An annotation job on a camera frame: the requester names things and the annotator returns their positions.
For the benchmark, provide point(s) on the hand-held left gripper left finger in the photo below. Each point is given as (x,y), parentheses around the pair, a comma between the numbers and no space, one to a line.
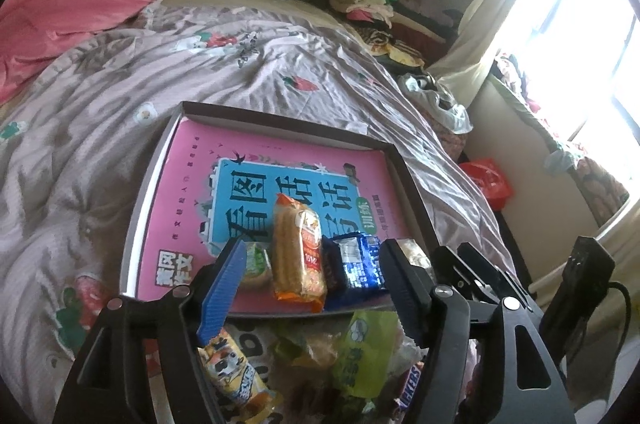
(220,289)

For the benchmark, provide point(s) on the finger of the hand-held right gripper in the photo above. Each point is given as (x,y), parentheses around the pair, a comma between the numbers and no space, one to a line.
(462,276)
(495,271)

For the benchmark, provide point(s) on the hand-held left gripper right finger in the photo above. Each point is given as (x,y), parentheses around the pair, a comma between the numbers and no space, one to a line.
(400,289)

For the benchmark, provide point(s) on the small green-label cake packet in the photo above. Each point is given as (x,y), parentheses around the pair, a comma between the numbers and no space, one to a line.
(256,266)

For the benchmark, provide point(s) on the blue cookie packet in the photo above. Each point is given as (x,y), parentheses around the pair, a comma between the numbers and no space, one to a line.
(355,271)

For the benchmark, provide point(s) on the light green snack packet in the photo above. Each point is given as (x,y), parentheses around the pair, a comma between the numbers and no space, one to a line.
(367,349)

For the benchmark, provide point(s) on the yellow snack bar packet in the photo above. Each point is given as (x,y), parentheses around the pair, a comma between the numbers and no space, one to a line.
(232,369)

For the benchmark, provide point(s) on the orange cracker packet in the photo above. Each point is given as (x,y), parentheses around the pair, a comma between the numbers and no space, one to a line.
(297,259)

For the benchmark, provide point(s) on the red plastic bag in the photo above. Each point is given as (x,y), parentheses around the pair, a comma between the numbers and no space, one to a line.
(487,184)

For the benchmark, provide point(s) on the brown chocolate bar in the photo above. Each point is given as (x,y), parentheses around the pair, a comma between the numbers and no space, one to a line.
(410,386)

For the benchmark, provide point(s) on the clear yellowish snack bag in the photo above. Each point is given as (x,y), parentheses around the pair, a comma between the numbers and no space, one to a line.
(310,346)

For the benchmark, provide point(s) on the pink book with blue label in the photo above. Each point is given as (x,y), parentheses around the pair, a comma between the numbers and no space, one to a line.
(200,164)

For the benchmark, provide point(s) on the white plastic bag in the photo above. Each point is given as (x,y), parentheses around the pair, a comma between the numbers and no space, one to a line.
(450,114)

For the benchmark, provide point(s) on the printed strawberry quilt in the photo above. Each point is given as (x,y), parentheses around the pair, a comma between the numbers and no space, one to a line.
(100,129)

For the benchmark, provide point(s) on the window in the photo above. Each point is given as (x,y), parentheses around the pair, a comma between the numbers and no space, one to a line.
(575,29)

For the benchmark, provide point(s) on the cream curtain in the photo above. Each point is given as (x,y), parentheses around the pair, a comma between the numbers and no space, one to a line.
(500,14)

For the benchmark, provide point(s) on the pink blanket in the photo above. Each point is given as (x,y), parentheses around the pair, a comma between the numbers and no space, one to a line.
(75,4)

